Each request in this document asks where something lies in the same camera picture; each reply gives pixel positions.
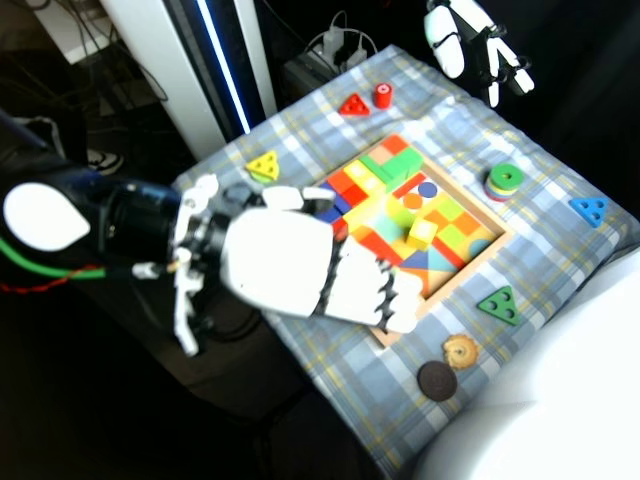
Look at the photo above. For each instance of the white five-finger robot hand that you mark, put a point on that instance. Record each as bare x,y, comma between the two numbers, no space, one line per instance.
445,45
280,260

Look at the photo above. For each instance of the red cylinder block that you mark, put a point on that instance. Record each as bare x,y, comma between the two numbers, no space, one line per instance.
383,96

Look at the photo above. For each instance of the yellow triangle block with holes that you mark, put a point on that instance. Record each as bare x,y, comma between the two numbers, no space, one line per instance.
264,166

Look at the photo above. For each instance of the red triangle block with holes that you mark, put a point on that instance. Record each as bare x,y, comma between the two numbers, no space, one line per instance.
356,106

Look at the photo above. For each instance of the blue triangle block with holes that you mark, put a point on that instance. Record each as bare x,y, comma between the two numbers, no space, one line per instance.
591,209

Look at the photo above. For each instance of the green triangle block with holes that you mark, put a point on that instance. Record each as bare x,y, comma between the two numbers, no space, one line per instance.
500,304

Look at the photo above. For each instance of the white power strip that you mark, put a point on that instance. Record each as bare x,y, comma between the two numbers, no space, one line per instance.
357,57

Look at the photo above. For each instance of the white charger plug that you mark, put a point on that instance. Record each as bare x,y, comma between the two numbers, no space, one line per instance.
332,44

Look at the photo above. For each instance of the blue plaid cloth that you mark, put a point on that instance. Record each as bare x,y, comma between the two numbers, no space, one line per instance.
350,375

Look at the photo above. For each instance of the stack of coloured rings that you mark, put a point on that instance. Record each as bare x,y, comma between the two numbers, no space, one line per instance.
504,181

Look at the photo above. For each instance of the wooden puzzle tray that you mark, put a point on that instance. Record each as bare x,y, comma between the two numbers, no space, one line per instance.
492,235

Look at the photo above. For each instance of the dark chocolate round cookie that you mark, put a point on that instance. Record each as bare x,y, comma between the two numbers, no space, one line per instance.
437,381

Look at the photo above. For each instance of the tan flower-shaped cookie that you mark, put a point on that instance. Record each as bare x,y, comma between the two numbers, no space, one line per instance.
461,352

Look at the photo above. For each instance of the white column with blue light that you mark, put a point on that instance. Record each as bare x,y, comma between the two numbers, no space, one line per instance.
150,75

